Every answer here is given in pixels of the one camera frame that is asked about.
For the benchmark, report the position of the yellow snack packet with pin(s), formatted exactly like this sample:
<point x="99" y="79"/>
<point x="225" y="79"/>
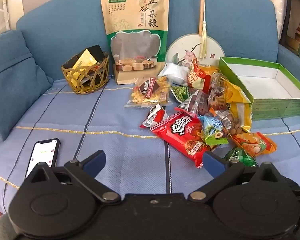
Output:
<point x="236" y="97"/>

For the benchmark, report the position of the round painted fan with tassel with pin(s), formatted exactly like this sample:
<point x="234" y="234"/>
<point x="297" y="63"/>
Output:
<point x="182" y="45"/>

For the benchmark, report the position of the black smartphone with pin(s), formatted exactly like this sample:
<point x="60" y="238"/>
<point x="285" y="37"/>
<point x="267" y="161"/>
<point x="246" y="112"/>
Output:
<point x="43" y="152"/>

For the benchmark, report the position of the white plastic-wrapped roll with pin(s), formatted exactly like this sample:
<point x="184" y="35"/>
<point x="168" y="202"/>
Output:
<point x="278" y="5"/>

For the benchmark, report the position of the white rack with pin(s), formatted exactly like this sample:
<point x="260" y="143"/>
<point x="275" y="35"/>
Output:
<point x="2" y="12"/>

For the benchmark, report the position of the blue striped blanket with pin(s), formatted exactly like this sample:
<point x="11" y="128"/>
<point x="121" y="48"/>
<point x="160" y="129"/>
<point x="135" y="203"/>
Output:
<point x="90" y="120"/>

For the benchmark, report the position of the large kraft grain pouch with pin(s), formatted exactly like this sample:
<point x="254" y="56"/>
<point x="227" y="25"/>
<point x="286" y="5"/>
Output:
<point x="130" y="17"/>

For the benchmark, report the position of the woven bamboo basket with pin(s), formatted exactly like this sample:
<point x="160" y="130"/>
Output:
<point x="85" y="88"/>

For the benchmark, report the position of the green cardboard box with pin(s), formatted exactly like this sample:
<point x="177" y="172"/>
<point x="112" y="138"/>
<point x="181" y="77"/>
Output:
<point x="277" y="105"/>

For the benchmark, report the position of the blue cushion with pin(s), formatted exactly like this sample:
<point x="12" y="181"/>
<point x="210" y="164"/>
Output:
<point x="12" y="80"/>

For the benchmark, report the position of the blue fabric sofa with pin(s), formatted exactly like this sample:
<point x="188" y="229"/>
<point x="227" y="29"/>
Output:
<point x="65" y="12"/>

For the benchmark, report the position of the pile of assorted snack packets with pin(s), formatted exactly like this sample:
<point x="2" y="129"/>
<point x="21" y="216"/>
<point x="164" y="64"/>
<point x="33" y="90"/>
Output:
<point x="185" y="130"/>

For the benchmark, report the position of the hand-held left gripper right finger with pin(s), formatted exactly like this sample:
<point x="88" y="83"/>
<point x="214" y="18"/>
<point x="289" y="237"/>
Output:
<point x="212" y="160"/>

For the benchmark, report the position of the black metal shelf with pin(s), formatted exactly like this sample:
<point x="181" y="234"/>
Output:
<point x="288" y="10"/>

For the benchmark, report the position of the yellow sachet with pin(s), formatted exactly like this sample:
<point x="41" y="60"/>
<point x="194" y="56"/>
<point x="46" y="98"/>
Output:
<point x="83" y="60"/>

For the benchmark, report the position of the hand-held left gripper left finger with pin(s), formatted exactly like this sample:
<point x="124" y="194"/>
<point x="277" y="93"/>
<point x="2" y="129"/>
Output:
<point x="98" y="158"/>

